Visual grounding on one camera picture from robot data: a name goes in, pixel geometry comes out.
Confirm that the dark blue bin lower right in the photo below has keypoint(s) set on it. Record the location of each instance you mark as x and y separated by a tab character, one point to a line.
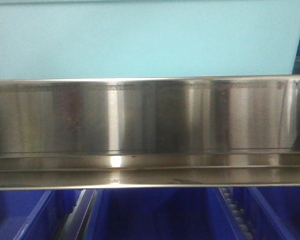
270	213

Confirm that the dark blue bin lower left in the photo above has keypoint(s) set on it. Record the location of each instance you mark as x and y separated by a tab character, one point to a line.
34	214

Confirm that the stainless steel shelf rail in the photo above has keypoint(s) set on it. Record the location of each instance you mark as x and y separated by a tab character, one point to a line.
150	132

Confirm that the roller track right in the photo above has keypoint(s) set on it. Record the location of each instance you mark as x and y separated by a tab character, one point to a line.
237	213

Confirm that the dark blue bin lower middle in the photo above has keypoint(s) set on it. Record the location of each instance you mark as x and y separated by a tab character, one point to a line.
191	213

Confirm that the metal divider rail left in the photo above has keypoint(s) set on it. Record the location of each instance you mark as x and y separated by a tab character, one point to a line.
75	224

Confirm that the light blue plastic bin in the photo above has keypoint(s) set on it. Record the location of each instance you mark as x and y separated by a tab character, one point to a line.
71	39

